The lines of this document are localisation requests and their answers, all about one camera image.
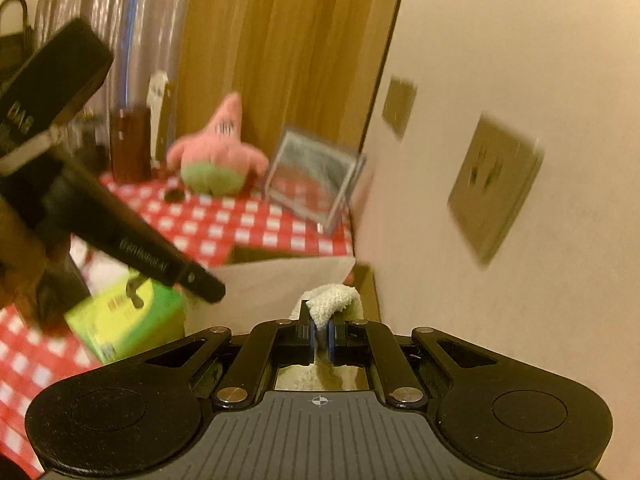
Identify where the brown cardboard box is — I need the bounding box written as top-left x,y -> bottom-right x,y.
184,255 -> 385,392

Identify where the white towel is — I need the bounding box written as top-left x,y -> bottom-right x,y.
300,284 -> 361,326

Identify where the dark wooden furniture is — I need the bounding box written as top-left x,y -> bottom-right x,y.
0,0 -> 36,76

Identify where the small beige wall switch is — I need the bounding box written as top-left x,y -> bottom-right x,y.
382,77 -> 418,136

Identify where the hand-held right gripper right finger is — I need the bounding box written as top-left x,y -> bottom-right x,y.
329,310 -> 506,408

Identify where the beige curtain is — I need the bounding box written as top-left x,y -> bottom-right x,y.
35,0 -> 196,126

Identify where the large beige wall socket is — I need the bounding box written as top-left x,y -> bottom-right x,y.
447,112 -> 546,266

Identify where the dark brown wooden box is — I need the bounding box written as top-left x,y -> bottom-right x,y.
111,106 -> 153,181

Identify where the red checkered tablecloth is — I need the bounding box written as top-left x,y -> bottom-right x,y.
0,172 -> 357,478

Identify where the pink starfish plush toy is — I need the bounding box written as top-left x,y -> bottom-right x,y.
167,92 -> 271,196

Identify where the green tissue box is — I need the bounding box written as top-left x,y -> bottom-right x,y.
65,272 -> 188,363

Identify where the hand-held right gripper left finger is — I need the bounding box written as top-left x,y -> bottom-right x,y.
132,310 -> 323,408

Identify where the wooden door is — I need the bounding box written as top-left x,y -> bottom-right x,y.
175,0 -> 412,161

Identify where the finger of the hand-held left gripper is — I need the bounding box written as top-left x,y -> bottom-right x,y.
170,255 -> 227,305

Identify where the person's left hand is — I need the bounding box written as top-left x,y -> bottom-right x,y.
0,200 -> 72,311

